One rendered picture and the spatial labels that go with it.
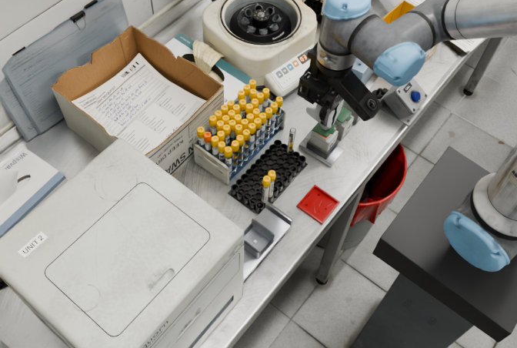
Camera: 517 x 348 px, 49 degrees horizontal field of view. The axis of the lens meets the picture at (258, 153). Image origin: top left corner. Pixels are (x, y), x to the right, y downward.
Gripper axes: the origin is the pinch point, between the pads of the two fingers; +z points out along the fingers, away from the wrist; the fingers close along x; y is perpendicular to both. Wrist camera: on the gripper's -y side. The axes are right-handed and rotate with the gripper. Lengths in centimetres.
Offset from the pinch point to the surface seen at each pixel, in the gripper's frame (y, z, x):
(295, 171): 1.4, 7.3, 9.9
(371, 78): 2.2, 8.7, -25.4
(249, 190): 6.5, 7.7, 19.7
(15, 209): 39, 4, 54
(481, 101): -18, 97, -124
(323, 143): -0.3, 4.0, 2.0
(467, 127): -20, 97, -106
